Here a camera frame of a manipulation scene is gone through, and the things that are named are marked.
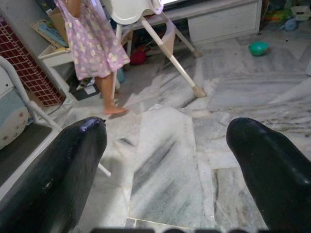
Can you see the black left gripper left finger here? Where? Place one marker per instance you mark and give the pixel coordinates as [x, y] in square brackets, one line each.
[60, 170]

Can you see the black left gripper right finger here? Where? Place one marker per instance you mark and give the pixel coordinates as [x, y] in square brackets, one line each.
[274, 170]

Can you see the grey padded platform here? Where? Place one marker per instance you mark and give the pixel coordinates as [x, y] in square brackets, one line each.
[22, 148]

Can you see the pale blue patterned cushion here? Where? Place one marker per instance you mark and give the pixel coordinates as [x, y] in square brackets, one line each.
[11, 123]

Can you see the black box with label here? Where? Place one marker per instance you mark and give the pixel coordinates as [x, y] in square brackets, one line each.
[85, 91]

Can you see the red tile-patterned panel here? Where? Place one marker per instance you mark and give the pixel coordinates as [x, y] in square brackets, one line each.
[26, 65]

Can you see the white low tray table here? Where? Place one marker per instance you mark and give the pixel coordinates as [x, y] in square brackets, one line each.
[57, 58]

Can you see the green plastic bowl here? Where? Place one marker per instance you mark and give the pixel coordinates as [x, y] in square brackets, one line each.
[258, 48]

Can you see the child in purple dress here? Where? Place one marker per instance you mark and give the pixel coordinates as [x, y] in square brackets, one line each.
[92, 43]

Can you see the red ball toy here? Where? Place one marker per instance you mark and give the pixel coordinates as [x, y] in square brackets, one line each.
[138, 57]

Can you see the colourful picture board book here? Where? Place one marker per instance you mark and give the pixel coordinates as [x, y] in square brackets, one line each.
[46, 30]

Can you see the blue soft toy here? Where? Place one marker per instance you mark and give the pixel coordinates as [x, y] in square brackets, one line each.
[290, 24]

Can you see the brown cardboard box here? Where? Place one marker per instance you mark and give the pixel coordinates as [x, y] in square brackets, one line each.
[57, 21]

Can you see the white low TV cabinet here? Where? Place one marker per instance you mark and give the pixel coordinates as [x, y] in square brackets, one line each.
[223, 21]

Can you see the green and orange toy pile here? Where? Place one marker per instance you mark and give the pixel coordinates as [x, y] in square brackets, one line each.
[275, 11]

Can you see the white plastic basket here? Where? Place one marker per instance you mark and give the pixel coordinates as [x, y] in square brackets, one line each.
[301, 12]

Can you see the white baby high chair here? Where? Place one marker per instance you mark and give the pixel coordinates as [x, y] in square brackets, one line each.
[126, 11]

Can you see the white metal tube frame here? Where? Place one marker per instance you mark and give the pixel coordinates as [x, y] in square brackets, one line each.
[18, 83]

